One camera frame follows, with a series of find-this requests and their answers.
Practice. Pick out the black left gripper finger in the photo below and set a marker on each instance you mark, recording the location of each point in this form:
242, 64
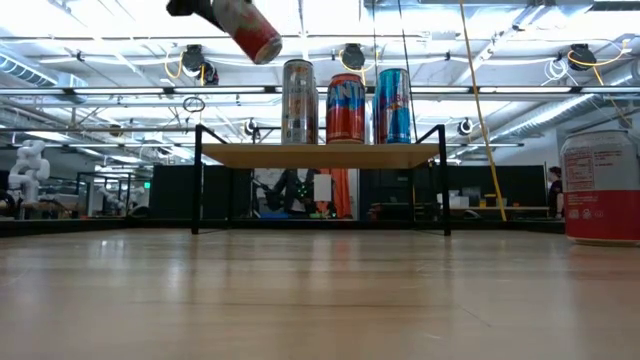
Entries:
192, 7

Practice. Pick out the white pink soda can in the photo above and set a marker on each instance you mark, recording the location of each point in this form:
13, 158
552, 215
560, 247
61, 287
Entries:
250, 30
600, 200

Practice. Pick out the orange Fanta strawberry soda can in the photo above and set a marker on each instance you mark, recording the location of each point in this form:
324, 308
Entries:
346, 120

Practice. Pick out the silver blue slim energy can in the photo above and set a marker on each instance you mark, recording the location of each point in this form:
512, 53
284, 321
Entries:
392, 110

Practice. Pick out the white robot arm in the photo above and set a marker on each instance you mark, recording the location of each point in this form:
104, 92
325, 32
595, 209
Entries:
115, 197

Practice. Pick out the wooden shelf black legs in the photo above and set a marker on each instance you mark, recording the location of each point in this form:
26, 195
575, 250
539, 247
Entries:
325, 156

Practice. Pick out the black partition panel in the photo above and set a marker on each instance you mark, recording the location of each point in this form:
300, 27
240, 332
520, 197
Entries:
172, 192
520, 185

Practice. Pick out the person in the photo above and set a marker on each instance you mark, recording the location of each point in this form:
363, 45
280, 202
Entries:
292, 192
556, 192

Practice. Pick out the white machine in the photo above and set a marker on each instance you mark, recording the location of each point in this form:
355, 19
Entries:
27, 167

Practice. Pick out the orange cloth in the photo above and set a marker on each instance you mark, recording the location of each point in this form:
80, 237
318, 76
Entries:
342, 195

